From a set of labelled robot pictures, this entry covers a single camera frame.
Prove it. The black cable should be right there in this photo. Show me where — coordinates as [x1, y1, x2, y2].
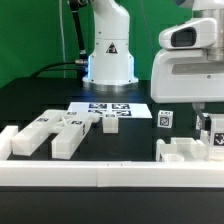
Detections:
[31, 60, 88, 78]

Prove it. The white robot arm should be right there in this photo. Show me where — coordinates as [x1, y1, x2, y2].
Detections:
[68, 0, 224, 113]

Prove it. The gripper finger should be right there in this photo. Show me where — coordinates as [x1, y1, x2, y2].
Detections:
[192, 102, 210, 131]

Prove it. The white U-shaped fence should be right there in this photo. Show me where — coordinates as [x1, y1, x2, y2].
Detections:
[0, 126, 224, 188]

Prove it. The white chair back piece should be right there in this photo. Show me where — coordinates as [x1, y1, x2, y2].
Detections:
[12, 109, 100, 160]

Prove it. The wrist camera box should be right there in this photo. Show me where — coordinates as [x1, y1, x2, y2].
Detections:
[159, 18, 217, 50]

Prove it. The white chair seat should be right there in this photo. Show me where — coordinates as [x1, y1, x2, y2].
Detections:
[156, 137, 208, 162]

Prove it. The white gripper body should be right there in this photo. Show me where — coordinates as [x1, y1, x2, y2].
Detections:
[151, 50, 224, 103]

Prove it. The white sheet with tags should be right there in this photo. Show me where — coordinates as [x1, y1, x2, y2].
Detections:
[68, 102, 152, 118]

